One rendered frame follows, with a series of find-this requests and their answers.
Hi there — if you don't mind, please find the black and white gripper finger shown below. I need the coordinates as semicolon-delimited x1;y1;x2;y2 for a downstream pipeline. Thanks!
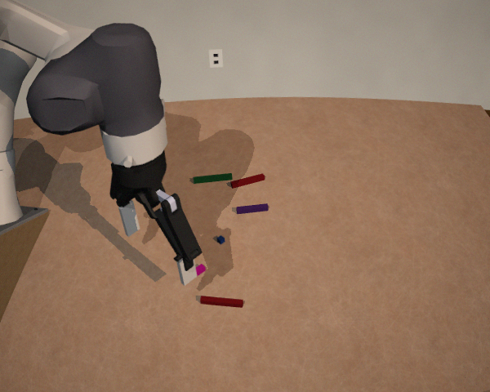
109;163;140;237
136;189;202;286

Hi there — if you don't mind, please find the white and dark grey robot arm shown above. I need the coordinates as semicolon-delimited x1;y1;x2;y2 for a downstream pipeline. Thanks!
0;0;167;225

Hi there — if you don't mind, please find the dark red rod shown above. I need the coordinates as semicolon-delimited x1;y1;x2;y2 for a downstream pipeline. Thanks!
200;296;243;308
231;173;265;188

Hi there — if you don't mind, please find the green rod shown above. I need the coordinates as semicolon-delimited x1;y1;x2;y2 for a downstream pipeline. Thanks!
194;173;233;184

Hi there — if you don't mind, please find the small magenta block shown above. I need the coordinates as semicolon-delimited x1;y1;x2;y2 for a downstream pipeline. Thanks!
196;264;206;276

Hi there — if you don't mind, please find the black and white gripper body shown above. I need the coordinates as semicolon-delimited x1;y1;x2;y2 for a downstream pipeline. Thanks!
113;151;167;208

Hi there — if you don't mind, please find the purple rod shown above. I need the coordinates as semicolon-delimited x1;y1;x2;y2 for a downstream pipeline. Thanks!
236;203;268;214

